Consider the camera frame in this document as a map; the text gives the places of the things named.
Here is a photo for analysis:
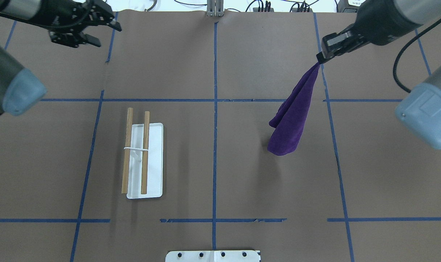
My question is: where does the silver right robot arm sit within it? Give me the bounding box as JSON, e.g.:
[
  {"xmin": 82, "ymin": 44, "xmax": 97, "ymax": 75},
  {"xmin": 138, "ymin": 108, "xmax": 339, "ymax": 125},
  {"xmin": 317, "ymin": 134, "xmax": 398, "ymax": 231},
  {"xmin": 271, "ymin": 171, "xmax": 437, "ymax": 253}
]
[{"xmin": 317, "ymin": 0, "xmax": 441, "ymax": 150}]

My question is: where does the purple towel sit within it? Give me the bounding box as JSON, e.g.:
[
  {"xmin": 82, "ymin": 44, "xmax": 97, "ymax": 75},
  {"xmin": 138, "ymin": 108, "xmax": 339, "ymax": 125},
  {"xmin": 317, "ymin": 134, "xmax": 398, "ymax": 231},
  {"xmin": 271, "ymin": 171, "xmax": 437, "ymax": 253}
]
[{"xmin": 267, "ymin": 63, "xmax": 320, "ymax": 156}]

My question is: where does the white camera mast pedestal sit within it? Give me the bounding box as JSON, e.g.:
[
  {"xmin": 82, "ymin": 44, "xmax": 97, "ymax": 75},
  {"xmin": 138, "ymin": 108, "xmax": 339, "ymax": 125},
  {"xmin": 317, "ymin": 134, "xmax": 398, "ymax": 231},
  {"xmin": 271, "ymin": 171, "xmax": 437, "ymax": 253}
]
[{"xmin": 165, "ymin": 250, "xmax": 261, "ymax": 262}]

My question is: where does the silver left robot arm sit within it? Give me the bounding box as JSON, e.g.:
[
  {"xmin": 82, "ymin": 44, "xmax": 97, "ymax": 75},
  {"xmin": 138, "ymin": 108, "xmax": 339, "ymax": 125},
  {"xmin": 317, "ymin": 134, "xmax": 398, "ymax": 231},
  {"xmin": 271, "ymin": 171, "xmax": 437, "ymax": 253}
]
[{"xmin": 0, "ymin": 0, "xmax": 122, "ymax": 117}]

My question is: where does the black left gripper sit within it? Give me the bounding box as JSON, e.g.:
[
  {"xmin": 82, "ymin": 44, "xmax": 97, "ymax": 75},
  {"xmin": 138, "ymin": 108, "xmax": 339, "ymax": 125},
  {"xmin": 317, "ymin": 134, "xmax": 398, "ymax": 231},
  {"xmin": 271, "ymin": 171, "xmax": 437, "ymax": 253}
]
[{"xmin": 48, "ymin": 0, "xmax": 122, "ymax": 48}]

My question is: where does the aluminium frame post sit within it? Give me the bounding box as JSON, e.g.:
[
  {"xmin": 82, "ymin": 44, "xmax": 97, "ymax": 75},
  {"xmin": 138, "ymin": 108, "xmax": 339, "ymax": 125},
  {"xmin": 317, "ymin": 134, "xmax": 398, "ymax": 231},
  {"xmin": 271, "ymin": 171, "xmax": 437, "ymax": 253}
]
[{"xmin": 207, "ymin": 0, "xmax": 225, "ymax": 17}]

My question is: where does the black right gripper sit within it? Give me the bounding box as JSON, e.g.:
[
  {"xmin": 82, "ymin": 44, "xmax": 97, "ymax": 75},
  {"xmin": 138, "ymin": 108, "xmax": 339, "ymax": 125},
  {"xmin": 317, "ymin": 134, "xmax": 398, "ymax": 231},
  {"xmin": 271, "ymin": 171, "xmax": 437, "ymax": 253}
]
[{"xmin": 316, "ymin": 23, "xmax": 369, "ymax": 64}]

